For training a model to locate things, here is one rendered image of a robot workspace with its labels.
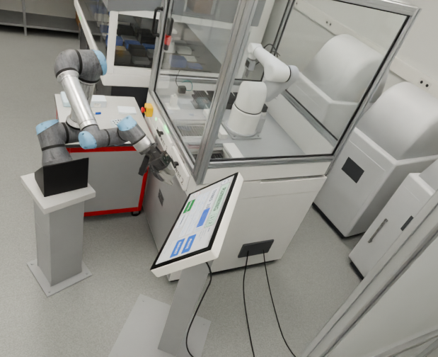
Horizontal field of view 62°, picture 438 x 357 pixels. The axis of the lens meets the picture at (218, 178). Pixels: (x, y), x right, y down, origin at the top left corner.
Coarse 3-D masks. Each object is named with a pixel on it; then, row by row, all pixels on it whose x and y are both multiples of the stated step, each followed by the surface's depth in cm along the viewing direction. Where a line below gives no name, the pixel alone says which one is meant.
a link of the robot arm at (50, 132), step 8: (48, 120) 184; (56, 120) 187; (40, 128) 182; (48, 128) 183; (56, 128) 185; (64, 128) 188; (40, 136) 183; (48, 136) 183; (56, 136) 184; (64, 136) 188; (40, 144) 184; (48, 144) 183
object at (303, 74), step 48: (288, 0) 148; (288, 48) 164; (336, 48) 174; (384, 48) 187; (240, 96) 171; (288, 96) 183; (336, 96) 196; (240, 144) 192; (288, 144) 207; (336, 144) 224
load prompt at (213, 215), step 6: (222, 186) 169; (228, 186) 165; (222, 192) 164; (216, 198) 162; (222, 198) 158; (216, 204) 157; (216, 210) 152; (210, 216) 151; (216, 216) 148; (210, 222) 147
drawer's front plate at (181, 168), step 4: (172, 148) 221; (172, 152) 221; (176, 152) 217; (172, 156) 222; (176, 156) 215; (176, 160) 216; (180, 160) 212; (172, 164) 223; (180, 164) 210; (180, 168) 210; (184, 168) 208; (180, 172) 211; (184, 172) 206; (180, 176) 211; (184, 176) 206; (188, 176) 203; (180, 180) 212; (184, 180) 207; (188, 180) 205; (180, 184) 212; (184, 184) 207; (184, 188) 208
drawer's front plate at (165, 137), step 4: (160, 120) 240; (156, 124) 245; (160, 124) 238; (156, 128) 245; (160, 128) 239; (164, 128) 234; (156, 132) 246; (164, 132) 232; (164, 136) 232; (168, 136) 229; (160, 140) 240; (164, 140) 233; (168, 140) 226; (164, 144) 233; (168, 144) 226; (172, 144) 225; (164, 148) 234; (168, 148) 226; (168, 152) 228
